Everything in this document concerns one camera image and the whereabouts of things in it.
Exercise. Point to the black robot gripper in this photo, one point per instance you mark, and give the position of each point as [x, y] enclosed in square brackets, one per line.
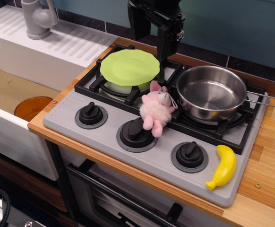
[166, 15]

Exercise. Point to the yellow toy banana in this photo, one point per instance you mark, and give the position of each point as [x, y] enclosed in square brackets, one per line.
[225, 169]

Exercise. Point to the green plastic plate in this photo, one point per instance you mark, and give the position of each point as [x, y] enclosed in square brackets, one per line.
[130, 67]

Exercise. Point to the black left burner grate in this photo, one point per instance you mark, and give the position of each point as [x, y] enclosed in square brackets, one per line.
[95, 86]

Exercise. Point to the black burner grate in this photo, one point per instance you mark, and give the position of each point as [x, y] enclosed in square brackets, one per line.
[234, 132]
[95, 86]

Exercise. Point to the pink plush bunny toy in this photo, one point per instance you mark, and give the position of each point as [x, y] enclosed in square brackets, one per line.
[157, 108]

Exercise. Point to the stainless steel pot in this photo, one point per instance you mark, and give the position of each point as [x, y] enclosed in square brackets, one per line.
[211, 93]

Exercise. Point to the black left stove knob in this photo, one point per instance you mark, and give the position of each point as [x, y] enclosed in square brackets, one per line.
[91, 116]

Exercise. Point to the black stove knob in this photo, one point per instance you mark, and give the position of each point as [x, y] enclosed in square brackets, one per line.
[91, 116]
[132, 137]
[189, 157]

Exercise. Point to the black middle stove knob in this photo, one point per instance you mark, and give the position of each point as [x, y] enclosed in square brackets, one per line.
[132, 137]

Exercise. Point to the grey toy faucet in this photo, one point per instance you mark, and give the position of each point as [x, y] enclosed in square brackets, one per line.
[38, 21]

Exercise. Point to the grey toy stove top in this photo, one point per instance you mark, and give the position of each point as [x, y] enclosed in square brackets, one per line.
[156, 161]

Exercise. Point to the black right burner grate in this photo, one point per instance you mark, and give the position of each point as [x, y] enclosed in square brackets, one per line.
[234, 132]

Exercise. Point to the black right stove knob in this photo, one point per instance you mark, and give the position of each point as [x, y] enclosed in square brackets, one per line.
[189, 157]

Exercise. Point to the white toy sink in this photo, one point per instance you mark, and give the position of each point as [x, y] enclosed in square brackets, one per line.
[45, 67]

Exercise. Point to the orange plastic bowl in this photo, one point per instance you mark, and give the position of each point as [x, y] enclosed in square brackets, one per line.
[30, 107]

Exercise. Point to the white oven door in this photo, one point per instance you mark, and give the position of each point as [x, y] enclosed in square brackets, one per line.
[115, 200]

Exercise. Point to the black oven door handle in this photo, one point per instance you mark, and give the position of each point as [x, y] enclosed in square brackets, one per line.
[82, 173]

